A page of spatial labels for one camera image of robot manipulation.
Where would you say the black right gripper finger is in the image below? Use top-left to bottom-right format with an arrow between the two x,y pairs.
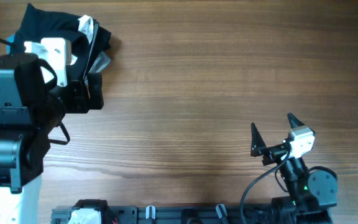
287,113 -> 305,129
250,123 -> 267,157

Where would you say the black t-shirt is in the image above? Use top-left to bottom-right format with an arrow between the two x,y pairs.
9,3 -> 89,86

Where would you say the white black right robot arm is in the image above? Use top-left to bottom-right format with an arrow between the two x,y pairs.
240,113 -> 338,223

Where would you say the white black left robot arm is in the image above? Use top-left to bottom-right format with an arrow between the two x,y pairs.
0,70 -> 103,223

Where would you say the black folded garment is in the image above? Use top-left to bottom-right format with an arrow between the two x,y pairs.
91,20 -> 111,62

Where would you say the blue folded garment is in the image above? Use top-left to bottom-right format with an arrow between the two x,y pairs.
5,34 -> 16,55

